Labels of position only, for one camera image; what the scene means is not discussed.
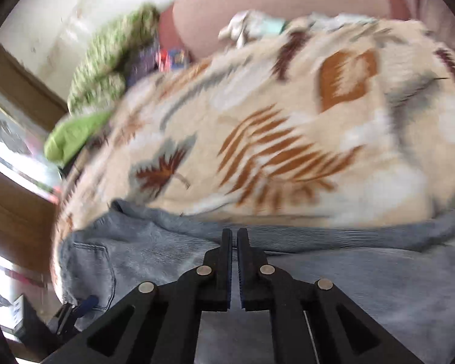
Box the patterned glass door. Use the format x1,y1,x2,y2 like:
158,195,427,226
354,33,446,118
0,79,61,201

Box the green patterned quilt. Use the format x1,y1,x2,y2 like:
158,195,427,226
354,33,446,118
66,3,162,114

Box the leaf-printed beige blanket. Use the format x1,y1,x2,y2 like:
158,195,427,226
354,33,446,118
51,17,455,236

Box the pink sofa backrest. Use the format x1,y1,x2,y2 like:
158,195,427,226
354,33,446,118
157,0,455,63

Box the colourful printed box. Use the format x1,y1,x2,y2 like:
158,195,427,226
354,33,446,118
157,47,192,72

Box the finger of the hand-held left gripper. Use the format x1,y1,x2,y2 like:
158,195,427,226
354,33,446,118
55,295,99,335

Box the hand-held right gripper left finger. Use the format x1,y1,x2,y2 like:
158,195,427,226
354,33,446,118
42,228,233,364

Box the white glove with teal cuff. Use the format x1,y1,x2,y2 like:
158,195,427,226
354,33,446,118
218,11,289,48

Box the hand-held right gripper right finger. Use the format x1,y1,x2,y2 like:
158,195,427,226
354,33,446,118
237,228,425,364

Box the dark box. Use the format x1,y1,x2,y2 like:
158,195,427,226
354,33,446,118
12,294,58,349

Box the grey-blue denim pants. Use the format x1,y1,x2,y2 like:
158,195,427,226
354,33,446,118
59,199,455,364

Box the plain green pillow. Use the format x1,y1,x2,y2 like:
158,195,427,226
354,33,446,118
43,112,112,163

